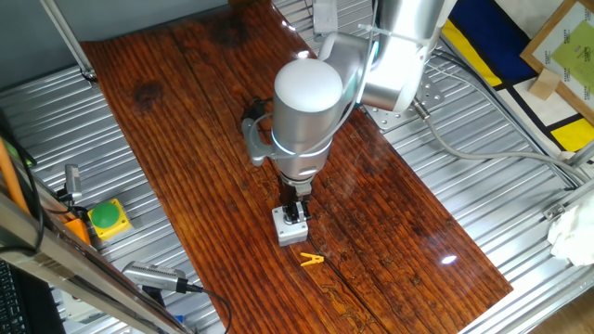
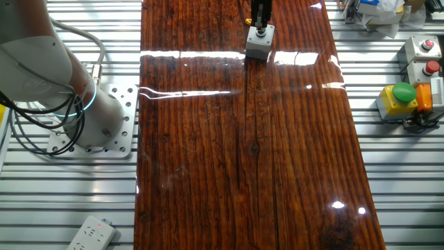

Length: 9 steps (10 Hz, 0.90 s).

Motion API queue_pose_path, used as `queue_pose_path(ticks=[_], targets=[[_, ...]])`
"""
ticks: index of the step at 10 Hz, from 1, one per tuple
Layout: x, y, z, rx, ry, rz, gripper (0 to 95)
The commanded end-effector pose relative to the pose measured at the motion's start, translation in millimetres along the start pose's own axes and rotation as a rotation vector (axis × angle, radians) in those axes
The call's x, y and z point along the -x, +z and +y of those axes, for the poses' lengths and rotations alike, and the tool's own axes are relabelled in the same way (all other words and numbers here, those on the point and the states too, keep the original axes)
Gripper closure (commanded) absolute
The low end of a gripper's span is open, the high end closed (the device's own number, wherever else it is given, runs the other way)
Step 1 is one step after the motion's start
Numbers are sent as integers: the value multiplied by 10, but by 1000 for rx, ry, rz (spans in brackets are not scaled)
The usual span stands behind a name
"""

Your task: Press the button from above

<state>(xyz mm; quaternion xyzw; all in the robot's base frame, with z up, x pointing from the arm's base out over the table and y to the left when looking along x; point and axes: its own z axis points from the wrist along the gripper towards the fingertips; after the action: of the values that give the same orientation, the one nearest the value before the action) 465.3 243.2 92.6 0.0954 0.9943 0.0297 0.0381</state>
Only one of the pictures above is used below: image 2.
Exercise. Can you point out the brown wooden board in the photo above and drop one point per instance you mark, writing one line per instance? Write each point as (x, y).
(208, 156)

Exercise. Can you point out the grey box green push button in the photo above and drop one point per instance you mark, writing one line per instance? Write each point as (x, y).
(258, 48)

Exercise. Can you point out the blue white carton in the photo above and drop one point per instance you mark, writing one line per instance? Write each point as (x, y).
(369, 2)

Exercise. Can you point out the grey box small red button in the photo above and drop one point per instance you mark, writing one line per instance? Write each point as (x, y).
(414, 48)

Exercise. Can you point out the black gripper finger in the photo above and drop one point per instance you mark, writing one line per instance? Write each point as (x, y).
(266, 10)
(256, 10)

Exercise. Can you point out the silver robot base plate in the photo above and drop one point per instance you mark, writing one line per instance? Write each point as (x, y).
(125, 114)

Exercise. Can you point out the white crumpled plastic bag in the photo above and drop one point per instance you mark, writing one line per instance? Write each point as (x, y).
(385, 17)

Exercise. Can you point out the yellow clothespin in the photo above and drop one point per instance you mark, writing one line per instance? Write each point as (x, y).
(248, 21)

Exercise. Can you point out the grey box large red button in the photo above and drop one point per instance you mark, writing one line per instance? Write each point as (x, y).
(414, 74)

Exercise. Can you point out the black camera stand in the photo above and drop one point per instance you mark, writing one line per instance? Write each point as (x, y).
(416, 125)

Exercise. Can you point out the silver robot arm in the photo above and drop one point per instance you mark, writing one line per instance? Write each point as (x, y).
(34, 69)

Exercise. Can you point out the orange plastic block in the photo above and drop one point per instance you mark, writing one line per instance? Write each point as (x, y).
(423, 99)

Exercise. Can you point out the brown cardboard box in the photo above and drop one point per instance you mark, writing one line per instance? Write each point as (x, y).
(414, 4)

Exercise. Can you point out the silver depth camera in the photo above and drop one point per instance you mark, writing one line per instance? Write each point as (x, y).
(437, 93)

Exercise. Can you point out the yellow box green mushroom button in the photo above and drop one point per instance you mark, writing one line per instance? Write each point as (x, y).
(393, 104)

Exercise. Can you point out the metal clamp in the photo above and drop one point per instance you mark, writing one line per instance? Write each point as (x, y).
(350, 12)

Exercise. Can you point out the white power strip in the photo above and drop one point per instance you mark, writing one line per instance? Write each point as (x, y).
(92, 234)

